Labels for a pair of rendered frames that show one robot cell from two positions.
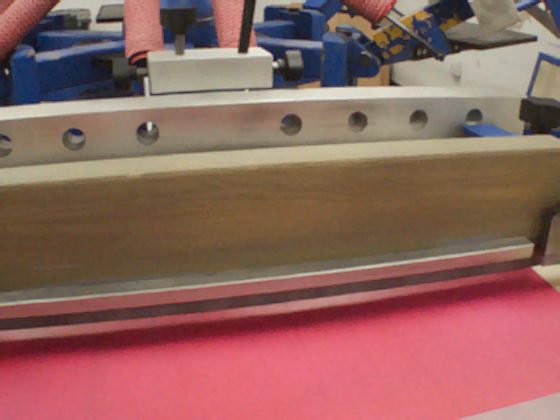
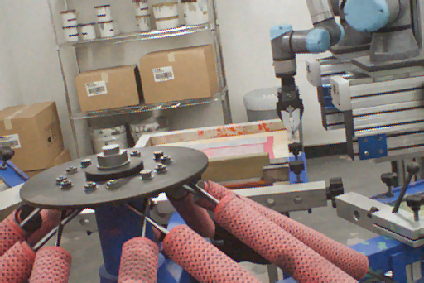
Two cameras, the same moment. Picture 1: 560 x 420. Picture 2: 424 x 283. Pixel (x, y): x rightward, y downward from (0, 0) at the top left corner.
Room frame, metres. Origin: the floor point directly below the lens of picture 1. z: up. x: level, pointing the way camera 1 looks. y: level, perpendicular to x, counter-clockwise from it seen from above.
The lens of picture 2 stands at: (2.03, 0.76, 1.58)
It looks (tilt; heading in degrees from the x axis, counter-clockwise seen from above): 13 degrees down; 202
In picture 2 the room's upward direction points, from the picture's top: 8 degrees counter-clockwise
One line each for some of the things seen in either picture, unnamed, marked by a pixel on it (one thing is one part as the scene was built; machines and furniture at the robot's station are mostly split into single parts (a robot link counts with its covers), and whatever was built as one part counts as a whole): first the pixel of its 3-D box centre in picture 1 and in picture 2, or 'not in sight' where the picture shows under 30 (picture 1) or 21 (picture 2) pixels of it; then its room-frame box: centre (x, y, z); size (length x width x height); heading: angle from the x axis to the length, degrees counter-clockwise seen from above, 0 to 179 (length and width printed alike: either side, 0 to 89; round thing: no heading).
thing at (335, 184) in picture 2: not in sight; (331, 193); (0.45, 0.41, 1.03); 0.07 x 0.06 x 0.07; 15
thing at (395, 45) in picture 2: not in sight; (392, 40); (-0.17, 0.51, 1.31); 0.15 x 0.15 x 0.10
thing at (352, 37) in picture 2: not in sight; (355, 29); (-0.63, 0.33, 1.31); 0.15 x 0.15 x 0.10
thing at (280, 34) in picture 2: not in sight; (282, 42); (-0.13, 0.17, 1.34); 0.09 x 0.08 x 0.11; 74
